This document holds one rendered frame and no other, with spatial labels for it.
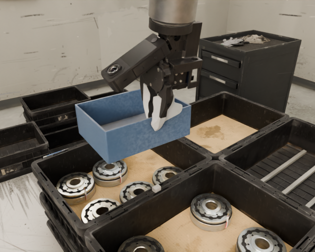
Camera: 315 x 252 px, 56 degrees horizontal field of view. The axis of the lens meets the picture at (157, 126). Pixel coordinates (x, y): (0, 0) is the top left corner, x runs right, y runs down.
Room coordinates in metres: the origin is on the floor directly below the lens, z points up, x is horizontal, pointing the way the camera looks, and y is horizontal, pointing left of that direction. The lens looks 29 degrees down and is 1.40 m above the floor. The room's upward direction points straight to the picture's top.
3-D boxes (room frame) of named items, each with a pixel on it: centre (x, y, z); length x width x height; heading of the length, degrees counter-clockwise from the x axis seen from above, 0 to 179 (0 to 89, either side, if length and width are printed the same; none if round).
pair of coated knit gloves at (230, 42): (2.23, -0.54, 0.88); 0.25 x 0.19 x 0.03; 124
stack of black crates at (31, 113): (1.84, 0.69, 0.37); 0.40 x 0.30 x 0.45; 124
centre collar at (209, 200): (0.55, -0.13, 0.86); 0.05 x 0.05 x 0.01
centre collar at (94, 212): (0.53, 0.13, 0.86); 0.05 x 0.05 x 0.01
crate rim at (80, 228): (0.66, 0.09, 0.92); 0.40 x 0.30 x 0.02; 129
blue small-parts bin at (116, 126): (0.57, 0.05, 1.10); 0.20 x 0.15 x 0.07; 124
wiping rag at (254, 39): (2.33, -0.75, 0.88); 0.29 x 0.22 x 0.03; 124
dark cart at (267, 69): (2.23, -0.68, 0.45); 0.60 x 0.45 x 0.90; 124
